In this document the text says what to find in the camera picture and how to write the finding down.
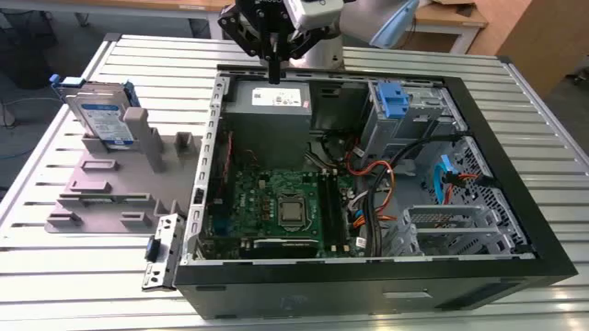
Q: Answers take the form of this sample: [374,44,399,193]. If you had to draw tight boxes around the black cable bundle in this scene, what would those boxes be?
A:
[367,132,470,258]

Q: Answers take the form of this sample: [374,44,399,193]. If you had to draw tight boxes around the red orange wire bundle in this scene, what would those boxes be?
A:
[345,160,399,228]

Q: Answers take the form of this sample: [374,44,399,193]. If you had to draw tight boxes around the silver CPU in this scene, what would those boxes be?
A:
[279,201,307,223]

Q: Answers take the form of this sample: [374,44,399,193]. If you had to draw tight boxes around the wooden cabinet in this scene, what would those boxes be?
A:
[466,0,589,101]

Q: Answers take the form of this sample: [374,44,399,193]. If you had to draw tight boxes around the green motherboard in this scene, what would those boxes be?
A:
[206,168,371,259]

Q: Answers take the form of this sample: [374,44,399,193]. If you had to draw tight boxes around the black PC case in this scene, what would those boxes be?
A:
[174,63,580,320]

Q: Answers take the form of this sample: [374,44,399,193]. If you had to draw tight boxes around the orange power wire black connectors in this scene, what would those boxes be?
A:
[444,172,502,190]

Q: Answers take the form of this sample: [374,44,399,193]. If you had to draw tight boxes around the black graphics card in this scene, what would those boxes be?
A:
[238,237,321,259]

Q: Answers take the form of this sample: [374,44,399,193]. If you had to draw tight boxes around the CPU socket with metal cover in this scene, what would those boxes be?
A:
[274,192,310,232]

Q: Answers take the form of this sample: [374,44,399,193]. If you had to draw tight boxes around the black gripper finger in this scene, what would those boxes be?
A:
[218,6,277,86]
[274,26,333,86]

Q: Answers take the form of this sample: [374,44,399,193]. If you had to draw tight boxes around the wooden desk white frame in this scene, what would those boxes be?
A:
[403,0,489,54]
[50,0,226,41]

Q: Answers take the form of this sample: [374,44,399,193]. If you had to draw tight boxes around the blue data wire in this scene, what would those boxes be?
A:
[434,154,464,206]

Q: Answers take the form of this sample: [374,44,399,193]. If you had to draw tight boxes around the black RAM slot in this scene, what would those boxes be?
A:
[334,170,351,252]
[329,170,346,252]
[323,170,341,252]
[318,170,337,252]

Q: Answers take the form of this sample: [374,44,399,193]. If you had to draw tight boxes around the blue drive bay latch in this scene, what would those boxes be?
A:
[377,81,410,119]

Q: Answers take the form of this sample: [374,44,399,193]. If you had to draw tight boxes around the yellow black supply wires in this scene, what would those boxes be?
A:
[303,132,365,170]

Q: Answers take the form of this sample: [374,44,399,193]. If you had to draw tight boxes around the black office chair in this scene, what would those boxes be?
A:
[0,8,59,90]

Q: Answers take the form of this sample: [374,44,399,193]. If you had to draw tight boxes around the metal disk bay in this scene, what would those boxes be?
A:
[402,205,525,256]

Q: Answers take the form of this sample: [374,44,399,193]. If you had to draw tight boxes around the grey parts rack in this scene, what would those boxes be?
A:
[43,107,206,235]

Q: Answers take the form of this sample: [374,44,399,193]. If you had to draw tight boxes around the green RAM stick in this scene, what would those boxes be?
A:
[76,194,150,204]

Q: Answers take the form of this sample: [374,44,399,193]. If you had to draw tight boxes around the metal expansion card retainer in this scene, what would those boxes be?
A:
[140,212,182,292]

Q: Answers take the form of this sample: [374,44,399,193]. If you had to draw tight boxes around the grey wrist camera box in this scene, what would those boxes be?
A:
[285,0,345,32]

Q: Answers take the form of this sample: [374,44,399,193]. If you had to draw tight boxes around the metal optical drive cage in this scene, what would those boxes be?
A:
[361,79,466,163]

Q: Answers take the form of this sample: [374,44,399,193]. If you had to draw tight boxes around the hard disk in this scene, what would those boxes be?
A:
[50,74,142,151]

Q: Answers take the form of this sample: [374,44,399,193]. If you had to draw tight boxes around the grey power supply unit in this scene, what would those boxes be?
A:
[224,79,314,170]

